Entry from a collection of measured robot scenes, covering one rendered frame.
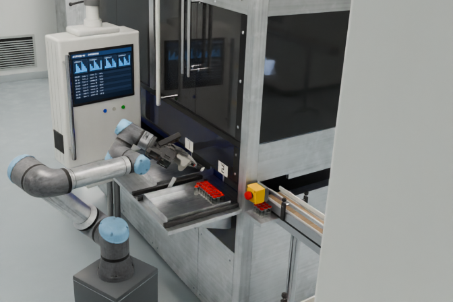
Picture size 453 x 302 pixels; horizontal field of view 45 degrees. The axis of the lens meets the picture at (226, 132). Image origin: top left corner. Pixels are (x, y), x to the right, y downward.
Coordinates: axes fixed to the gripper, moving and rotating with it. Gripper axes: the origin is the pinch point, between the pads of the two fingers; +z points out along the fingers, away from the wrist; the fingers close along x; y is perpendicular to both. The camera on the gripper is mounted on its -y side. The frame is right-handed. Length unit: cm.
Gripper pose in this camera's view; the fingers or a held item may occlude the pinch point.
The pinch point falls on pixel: (193, 162)
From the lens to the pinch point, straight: 233.1
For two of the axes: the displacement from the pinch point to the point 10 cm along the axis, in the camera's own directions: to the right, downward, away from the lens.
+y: -3.8, 7.4, -5.5
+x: 3.3, -4.5, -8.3
